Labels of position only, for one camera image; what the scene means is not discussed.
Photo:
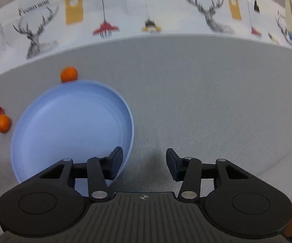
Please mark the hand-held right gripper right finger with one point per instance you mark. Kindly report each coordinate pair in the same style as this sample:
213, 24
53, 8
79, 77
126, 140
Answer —
171, 164

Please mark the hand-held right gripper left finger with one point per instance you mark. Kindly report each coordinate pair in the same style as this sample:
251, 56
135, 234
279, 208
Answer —
117, 162

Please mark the light blue plate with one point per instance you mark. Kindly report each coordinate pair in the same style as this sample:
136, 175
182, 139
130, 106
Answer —
70, 126

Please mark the small orange mandarin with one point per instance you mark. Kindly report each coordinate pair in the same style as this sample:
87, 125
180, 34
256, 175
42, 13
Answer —
69, 74
3, 123

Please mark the grey deer printed bed sheet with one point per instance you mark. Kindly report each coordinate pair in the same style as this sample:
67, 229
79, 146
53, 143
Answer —
186, 93

